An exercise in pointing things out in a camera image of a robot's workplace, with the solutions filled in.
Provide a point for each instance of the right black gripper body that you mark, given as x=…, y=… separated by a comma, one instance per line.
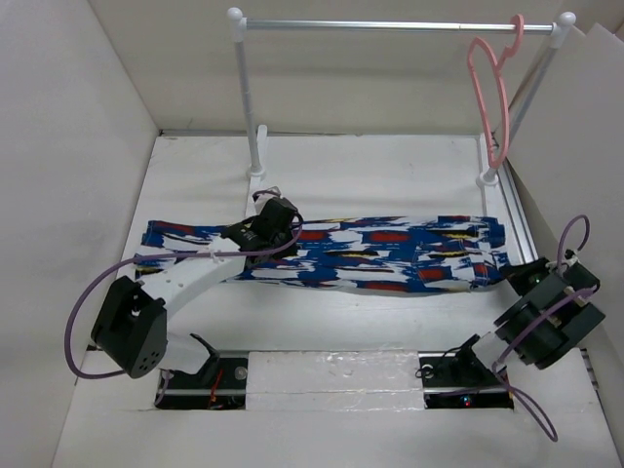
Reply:
x=524, y=276

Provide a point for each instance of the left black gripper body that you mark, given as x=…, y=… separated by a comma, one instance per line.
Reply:
x=291, y=250

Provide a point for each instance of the blue patterned trousers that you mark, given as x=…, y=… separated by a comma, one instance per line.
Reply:
x=392, y=254

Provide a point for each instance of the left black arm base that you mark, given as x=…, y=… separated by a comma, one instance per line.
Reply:
x=219, y=384

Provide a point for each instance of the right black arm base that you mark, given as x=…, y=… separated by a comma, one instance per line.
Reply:
x=456, y=379

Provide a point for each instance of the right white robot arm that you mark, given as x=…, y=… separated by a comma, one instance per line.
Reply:
x=553, y=314

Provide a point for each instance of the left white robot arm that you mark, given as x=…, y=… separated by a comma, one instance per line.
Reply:
x=132, y=324

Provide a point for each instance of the white clothes rack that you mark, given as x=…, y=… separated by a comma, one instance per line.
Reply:
x=494, y=149

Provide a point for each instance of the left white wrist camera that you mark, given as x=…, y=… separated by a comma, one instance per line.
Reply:
x=261, y=197

